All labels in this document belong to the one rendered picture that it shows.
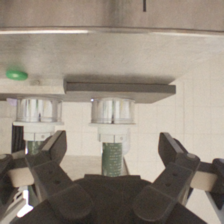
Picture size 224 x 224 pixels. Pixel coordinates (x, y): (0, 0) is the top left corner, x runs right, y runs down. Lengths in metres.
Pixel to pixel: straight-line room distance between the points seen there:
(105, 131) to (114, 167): 0.05
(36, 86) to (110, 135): 0.11
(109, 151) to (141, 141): 1.54
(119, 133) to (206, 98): 1.84
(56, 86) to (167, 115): 1.68
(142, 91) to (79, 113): 1.58
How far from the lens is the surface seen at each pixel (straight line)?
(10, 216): 0.58
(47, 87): 0.19
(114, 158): 0.23
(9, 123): 0.49
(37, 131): 0.24
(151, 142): 1.79
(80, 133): 1.76
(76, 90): 0.19
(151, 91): 0.19
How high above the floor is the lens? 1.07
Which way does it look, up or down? 3 degrees down
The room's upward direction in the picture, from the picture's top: 179 degrees counter-clockwise
